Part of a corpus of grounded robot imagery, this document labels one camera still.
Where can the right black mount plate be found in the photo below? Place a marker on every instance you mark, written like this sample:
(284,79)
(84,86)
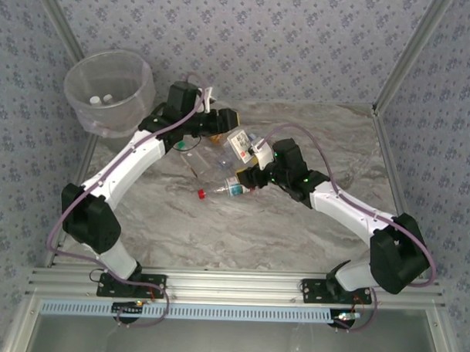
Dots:
(312,290)

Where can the small circuit board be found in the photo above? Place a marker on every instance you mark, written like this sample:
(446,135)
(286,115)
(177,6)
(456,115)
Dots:
(128,308)
(346,318)

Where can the aluminium frame post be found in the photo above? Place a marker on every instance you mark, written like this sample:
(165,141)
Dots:
(413,51)
(59,19)

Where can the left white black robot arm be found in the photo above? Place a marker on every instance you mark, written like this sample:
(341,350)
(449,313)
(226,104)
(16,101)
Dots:
(123,160)

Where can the left black mount plate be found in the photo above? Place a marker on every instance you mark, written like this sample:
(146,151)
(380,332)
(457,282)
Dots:
(154,287)

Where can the black mount plate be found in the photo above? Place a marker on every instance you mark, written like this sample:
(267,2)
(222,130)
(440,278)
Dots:
(312,290)
(154,287)

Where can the teal label bottle red band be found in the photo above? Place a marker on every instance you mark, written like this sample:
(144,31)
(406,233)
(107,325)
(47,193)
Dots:
(236,189)

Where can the right aluminium table rail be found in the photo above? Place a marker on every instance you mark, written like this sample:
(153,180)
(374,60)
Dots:
(390,162)

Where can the left small circuit board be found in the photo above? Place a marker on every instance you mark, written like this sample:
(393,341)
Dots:
(128,308)

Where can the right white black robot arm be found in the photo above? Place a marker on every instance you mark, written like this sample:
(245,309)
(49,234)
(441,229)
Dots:
(353,211)

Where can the left aluminium frame post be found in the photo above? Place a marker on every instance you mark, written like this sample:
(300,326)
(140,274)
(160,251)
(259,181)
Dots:
(59,19)

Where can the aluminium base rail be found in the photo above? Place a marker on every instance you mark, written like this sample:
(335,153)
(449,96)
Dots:
(231,286)

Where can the right small circuit board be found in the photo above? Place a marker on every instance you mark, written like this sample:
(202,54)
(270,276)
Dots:
(346,318)

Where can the clear plastic bin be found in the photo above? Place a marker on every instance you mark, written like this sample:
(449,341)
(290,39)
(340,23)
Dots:
(107,71)

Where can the clear bottle green cap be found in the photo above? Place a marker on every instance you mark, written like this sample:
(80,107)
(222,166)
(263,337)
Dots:
(180,144)

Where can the left aluminium table rail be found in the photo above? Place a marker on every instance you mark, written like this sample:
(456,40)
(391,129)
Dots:
(83,163)

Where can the clear bottle red cap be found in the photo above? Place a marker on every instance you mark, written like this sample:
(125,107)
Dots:
(200,194)

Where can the right aluminium frame post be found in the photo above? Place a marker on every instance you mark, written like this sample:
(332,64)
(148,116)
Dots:
(413,51)

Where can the aluminium table rail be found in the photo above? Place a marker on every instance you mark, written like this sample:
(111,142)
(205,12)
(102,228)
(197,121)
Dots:
(390,162)
(83,163)

